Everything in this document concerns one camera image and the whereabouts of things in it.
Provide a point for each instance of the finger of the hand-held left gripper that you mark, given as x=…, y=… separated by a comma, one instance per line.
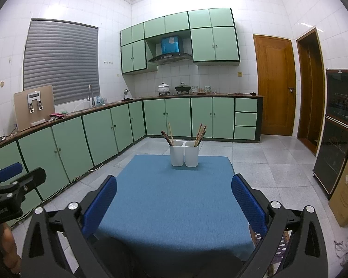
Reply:
x=10, y=171
x=33, y=179

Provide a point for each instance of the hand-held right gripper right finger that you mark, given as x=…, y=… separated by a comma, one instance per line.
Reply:
x=248, y=205

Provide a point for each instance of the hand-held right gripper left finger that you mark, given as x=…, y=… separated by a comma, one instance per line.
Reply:
x=100, y=208

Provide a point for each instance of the wooden chopstick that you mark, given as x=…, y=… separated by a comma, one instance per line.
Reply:
x=200, y=138
x=204, y=129
x=171, y=133
x=199, y=133

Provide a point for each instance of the white two-compartment utensil holder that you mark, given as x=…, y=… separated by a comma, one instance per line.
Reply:
x=178, y=156

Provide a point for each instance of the black spoon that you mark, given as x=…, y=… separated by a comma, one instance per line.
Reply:
x=165, y=136

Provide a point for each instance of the person's left hand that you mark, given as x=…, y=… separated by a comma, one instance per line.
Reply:
x=12, y=252

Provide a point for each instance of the reddish slatted stool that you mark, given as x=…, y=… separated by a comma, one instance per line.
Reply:
x=280, y=252

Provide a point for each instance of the tan cutting board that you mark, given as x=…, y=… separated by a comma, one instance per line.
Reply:
x=21, y=115

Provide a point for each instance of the red cloth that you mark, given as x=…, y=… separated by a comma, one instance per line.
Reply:
x=56, y=116

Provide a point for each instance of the blue tablecloth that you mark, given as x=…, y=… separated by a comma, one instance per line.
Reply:
x=174, y=202

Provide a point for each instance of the chrome sink faucet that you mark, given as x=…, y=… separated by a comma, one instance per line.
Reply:
x=92, y=98

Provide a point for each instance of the crumpled floor rag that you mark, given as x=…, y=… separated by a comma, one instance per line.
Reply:
x=346, y=246

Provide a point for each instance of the black glass-front cabinet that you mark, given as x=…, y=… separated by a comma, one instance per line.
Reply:
x=336, y=139

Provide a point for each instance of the green lower kitchen cabinets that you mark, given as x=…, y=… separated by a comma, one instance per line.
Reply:
x=177, y=115

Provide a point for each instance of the green kitchen cabinets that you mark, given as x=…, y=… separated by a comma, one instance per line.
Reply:
x=177, y=115
x=214, y=43

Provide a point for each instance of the closed wooden door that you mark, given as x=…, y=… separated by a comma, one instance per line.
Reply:
x=274, y=87

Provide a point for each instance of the grey window blind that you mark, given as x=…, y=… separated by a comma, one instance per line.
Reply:
x=61, y=60

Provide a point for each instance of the patterned ceramic jar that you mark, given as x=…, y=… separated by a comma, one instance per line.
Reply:
x=207, y=89

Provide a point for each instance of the open wooden doorway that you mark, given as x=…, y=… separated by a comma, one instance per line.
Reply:
x=310, y=92

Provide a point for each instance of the black wok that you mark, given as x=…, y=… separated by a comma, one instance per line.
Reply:
x=181, y=88

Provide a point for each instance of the white cooking pot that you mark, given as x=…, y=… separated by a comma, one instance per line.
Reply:
x=164, y=88

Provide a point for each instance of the green upper kitchen cabinets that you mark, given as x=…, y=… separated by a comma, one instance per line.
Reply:
x=214, y=43

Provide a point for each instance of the range hood with blue chimney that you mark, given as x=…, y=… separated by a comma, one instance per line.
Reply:
x=169, y=58

